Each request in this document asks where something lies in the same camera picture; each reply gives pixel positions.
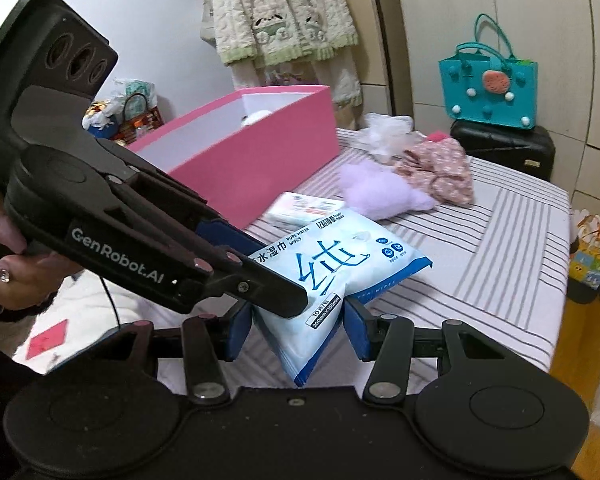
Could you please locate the pink cardboard box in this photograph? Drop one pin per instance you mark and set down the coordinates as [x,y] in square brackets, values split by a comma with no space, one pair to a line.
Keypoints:
[260,160]

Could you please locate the purple fluffy cloth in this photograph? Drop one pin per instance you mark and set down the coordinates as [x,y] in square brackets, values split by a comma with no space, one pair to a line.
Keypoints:
[380,190]

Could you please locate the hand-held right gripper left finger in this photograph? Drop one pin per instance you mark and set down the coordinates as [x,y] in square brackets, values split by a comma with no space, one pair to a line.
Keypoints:
[240,332]

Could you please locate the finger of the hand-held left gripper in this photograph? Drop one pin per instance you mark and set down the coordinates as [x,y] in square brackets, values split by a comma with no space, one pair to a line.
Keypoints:
[270,292]
[222,234]

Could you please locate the striped white tablecloth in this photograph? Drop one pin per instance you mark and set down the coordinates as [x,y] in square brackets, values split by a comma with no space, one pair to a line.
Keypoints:
[480,270]

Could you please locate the black hard-shell suitcase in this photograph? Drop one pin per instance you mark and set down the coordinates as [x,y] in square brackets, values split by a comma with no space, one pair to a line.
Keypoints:
[510,147]

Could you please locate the red paper card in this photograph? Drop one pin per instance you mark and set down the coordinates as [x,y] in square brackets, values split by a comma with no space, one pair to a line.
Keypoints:
[47,342]

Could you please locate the person's left hand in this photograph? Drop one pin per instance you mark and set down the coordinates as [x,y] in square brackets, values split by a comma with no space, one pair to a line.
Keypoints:
[25,280]

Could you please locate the white mesh bath pouf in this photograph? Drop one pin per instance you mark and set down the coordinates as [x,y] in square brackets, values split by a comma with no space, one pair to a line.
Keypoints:
[387,132]

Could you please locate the black round stand base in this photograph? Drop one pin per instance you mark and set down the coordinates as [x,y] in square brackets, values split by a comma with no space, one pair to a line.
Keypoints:
[580,295]

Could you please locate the green patterned packet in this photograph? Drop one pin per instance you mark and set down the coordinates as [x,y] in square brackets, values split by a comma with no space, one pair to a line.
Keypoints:
[137,87]

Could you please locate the colorful paper gift bag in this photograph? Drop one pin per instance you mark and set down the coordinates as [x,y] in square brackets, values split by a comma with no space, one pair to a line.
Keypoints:
[587,265]

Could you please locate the small white tissue pack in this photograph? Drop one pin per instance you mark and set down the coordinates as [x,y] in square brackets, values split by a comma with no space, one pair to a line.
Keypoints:
[300,207]

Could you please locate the cream wardrobe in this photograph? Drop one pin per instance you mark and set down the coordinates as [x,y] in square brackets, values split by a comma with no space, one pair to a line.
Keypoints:
[430,10]

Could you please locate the pink floral fabric cloth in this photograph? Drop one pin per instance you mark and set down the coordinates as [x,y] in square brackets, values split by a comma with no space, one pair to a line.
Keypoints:
[445,172]

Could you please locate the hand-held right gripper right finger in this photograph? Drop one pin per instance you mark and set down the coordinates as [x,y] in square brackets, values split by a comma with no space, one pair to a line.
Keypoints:
[357,330]

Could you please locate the white brown plush toy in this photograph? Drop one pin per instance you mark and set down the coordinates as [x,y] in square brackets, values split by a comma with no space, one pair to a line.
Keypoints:
[255,117]

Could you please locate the cream fleece pajama jacket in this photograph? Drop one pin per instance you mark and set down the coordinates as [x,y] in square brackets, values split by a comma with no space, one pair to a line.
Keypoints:
[280,0]

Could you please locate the blue white wet wipes pack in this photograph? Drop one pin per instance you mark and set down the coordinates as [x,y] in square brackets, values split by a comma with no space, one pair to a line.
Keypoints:
[340,260]

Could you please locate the woven basket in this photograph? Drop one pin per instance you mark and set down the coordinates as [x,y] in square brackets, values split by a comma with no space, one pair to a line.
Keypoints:
[147,120]

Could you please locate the pink fuzzy scrunchie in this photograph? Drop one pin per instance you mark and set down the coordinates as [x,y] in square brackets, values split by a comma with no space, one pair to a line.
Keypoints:
[437,136]

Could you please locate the teal felt tote bag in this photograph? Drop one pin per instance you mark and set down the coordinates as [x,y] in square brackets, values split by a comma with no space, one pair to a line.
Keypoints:
[480,105]

